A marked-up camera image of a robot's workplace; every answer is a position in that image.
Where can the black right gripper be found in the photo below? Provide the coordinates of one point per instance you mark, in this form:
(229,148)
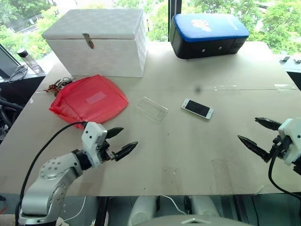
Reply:
(282,146)

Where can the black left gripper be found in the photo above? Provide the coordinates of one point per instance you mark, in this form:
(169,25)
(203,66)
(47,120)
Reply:
(104,153)

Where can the clear phone case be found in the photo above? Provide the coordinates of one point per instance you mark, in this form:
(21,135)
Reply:
(151,109)

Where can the white smartphone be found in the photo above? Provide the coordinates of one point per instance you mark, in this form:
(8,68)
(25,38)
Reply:
(197,108)

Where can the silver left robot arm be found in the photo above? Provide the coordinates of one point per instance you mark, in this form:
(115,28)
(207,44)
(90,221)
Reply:
(51,179)

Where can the blue and black case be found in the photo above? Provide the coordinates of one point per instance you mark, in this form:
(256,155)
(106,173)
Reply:
(207,35)

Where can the red mesh bag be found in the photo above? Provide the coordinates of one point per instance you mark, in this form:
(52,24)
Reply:
(89,101)

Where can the clear tape strip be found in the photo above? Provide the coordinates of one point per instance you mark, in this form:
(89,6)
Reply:
(284,86)

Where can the dark side desk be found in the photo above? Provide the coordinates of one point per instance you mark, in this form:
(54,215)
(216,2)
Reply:
(294,75)

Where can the white rounded shape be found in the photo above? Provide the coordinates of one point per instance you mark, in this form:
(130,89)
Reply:
(143,209)

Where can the small black desk item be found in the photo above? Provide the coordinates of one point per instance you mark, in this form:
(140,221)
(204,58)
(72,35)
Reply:
(297,61)
(286,59)

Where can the white woven storage box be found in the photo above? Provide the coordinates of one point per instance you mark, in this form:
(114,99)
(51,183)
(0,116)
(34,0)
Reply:
(98,42)

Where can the grey robot torso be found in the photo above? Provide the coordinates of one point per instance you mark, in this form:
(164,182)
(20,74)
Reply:
(192,221)

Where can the black side table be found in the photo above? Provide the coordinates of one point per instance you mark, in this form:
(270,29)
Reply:
(21,87)

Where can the clear water bottle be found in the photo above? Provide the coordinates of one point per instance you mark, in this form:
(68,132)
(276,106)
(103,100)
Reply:
(29,60)

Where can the black eyeglasses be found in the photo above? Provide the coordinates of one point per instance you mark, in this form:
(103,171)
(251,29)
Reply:
(18,71)

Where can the dark window pillar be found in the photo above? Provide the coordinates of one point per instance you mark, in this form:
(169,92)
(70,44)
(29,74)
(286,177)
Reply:
(175,9)

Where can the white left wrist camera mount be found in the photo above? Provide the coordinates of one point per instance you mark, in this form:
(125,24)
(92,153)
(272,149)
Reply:
(92,139)

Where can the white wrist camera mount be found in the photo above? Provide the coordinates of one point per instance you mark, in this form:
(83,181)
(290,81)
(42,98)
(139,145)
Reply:
(291,131)
(92,139)

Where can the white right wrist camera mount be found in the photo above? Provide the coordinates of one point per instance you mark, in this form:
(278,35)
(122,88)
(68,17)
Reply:
(291,131)

